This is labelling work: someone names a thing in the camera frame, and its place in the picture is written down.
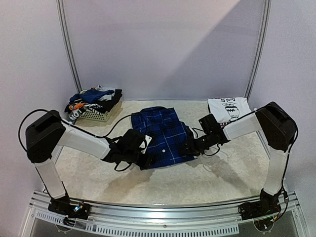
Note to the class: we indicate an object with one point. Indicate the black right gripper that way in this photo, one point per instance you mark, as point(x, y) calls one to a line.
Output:
point(187, 147)

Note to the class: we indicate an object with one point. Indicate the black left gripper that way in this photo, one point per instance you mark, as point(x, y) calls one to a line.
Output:
point(143, 162)

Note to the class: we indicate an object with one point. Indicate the blue plaid flannel shirt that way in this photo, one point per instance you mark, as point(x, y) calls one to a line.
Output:
point(168, 135)

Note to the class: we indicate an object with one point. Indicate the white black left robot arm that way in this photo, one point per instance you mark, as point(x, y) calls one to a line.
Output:
point(50, 131)

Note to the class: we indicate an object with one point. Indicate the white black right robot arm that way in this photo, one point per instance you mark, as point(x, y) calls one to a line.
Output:
point(277, 126)

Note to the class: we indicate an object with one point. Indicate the cream perforated laundry basket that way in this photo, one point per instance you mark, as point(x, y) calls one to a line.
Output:
point(89, 111)

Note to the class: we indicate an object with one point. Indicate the folded white cartoon t-shirt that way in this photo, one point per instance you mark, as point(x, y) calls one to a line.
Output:
point(226, 110)

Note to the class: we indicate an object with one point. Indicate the black garment in basket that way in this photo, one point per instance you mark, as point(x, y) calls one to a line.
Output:
point(108, 105)

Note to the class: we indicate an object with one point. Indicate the grey garment in basket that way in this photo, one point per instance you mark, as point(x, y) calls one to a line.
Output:
point(103, 89)

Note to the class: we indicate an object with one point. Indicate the solid blue garment in basket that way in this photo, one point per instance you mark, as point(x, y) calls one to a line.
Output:
point(93, 95)

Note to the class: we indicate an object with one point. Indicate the black white orange printed shirt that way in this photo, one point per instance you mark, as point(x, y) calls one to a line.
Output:
point(76, 110)

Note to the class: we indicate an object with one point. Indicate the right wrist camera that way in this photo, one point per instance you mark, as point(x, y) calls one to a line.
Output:
point(209, 126)

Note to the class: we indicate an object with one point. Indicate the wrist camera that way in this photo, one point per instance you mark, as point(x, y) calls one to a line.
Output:
point(135, 141)
point(209, 126)

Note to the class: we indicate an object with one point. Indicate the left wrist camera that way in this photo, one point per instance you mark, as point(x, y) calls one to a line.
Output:
point(135, 141)

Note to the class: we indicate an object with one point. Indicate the aluminium front rail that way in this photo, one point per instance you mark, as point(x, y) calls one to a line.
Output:
point(220, 219)

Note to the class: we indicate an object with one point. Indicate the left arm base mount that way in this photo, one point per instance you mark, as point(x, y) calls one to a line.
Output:
point(63, 206)

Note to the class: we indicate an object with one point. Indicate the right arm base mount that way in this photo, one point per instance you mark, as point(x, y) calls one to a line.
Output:
point(267, 205)

